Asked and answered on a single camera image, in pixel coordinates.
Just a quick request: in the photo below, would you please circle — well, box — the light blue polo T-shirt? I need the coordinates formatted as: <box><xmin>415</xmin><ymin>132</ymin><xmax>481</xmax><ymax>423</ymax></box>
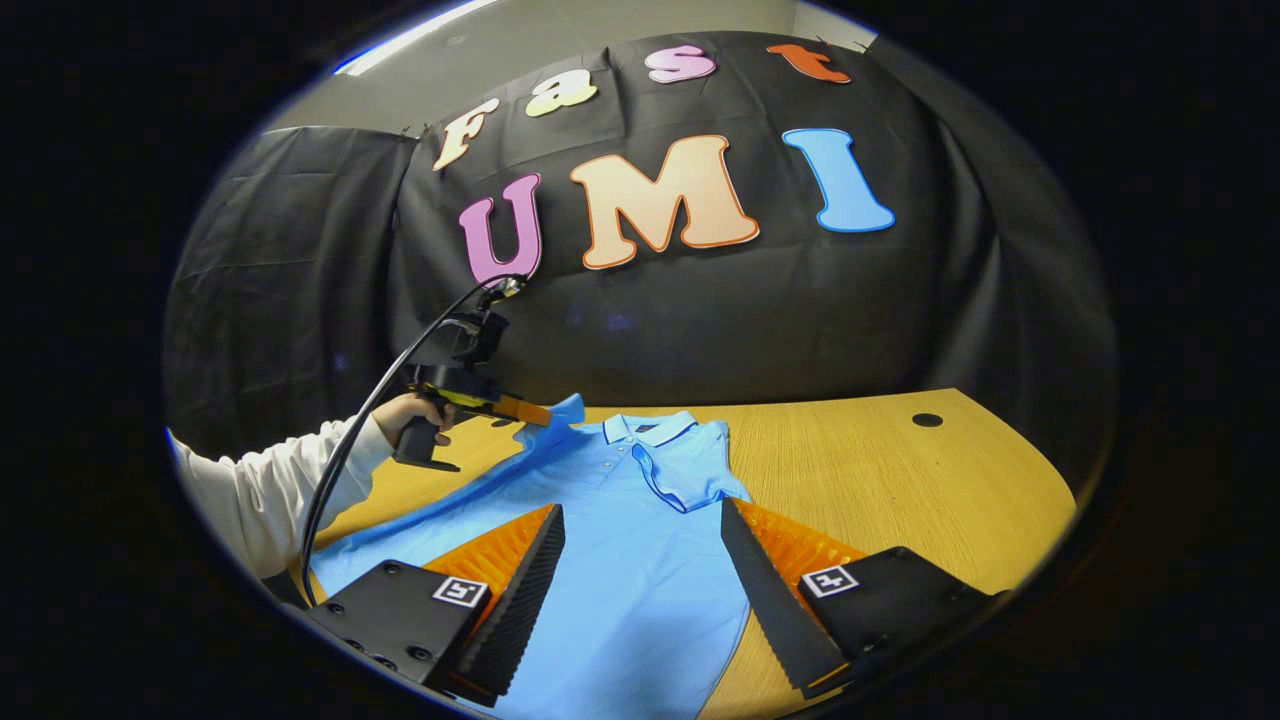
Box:
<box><xmin>310</xmin><ymin>393</ymin><xmax>753</xmax><ymax>720</ymax></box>

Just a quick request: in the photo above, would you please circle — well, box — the black backdrop cloth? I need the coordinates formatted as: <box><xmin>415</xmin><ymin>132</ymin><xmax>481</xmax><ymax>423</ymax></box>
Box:
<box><xmin>163</xmin><ymin>30</ymin><xmax>1116</xmax><ymax>471</ymax></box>

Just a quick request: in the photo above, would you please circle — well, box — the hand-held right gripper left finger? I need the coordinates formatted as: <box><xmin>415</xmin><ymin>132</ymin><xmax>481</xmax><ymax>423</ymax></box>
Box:
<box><xmin>300</xmin><ymin>503</ymin><xmax>567</xmax><ymax>703</ymax></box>

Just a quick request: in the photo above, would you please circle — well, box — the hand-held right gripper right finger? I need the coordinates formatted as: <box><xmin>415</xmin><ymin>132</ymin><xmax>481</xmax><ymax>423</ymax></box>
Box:
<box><xmin>720</xmin><ymin>497</ymin><xmax>1013</xmax><ymax>701</ymax></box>

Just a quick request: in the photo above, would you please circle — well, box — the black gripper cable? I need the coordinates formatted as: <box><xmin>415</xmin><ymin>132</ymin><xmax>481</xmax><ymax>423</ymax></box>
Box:
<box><xmin>298</xmin><ymin>275</ymin><xmax>526</xmax><ymax>609</ymax></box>

